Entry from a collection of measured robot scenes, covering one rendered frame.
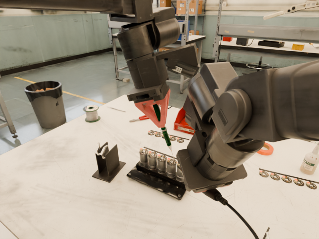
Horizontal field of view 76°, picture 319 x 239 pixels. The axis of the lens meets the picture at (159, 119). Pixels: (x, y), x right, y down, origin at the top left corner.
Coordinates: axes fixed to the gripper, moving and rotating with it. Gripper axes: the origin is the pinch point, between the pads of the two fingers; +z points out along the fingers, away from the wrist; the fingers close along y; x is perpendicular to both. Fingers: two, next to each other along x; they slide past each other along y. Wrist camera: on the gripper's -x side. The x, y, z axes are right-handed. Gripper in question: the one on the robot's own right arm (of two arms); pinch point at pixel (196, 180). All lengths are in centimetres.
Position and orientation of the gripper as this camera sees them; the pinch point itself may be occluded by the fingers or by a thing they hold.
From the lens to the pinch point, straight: 43.0
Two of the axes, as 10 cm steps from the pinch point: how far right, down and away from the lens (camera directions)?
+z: -1.3, 5.5, 8.3
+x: 2.4, 8.3, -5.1
